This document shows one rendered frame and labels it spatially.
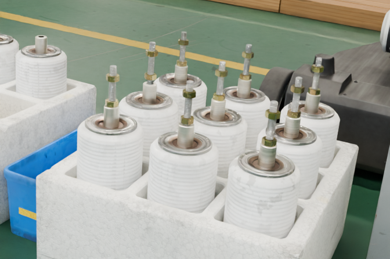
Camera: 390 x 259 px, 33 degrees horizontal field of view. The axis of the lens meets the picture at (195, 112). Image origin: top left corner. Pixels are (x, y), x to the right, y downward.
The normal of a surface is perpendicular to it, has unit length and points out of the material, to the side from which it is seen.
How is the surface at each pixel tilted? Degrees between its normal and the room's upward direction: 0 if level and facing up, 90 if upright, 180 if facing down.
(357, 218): 0
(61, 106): 90
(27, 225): 92
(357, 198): 0
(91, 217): 90
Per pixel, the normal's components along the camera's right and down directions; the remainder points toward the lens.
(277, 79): -0.07, -0.71
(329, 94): -0.25, -0.43
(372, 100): 0.08, -0.93
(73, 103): 0.89, 0.23
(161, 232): -0.41, 0.30
